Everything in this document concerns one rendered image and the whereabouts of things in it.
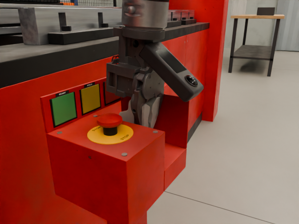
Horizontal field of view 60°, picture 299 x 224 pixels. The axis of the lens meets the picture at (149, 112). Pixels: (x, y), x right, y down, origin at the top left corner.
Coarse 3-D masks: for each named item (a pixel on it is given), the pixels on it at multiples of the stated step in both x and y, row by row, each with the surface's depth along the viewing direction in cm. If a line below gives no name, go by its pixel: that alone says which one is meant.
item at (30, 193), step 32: (96, 64) 74; (192, 64) 179; (0, 96) 48; (32, 96) 55; (0, 128) 49; (32, 128) 56; (192, 128) 211; (0, 160) 50; (32, 160) 57; (0, 192) 51; (32, 192) 58
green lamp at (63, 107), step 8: (64, 96) 42; (72, 96) 43; (56, 104) 41; (64, 104) 42; (72, 104) 44; (56, 112) 41; (64, 112) 43; (72, 112) 44; (56, 120) 42; (64, 120) 43
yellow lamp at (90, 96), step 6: (84, 90) 46; (90, 90) 47; (96, 90) 48; (84, 96) 46; (90, 96) 47; (96, 96) 49; (84, 102) 46; (90, 102) 48; (96, 102) 49; (84, 108) 46; (90, 108) 48
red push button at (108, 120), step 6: (108, 114) 41; (114, 114) 41; (102, 120) 39; (108, 120) 38; (114, 120) 39; (120, 120) 39; (102, 126) 39; (108, 126) 38; (114, 126) 39; (108, 132) 40; (114, 132) 40
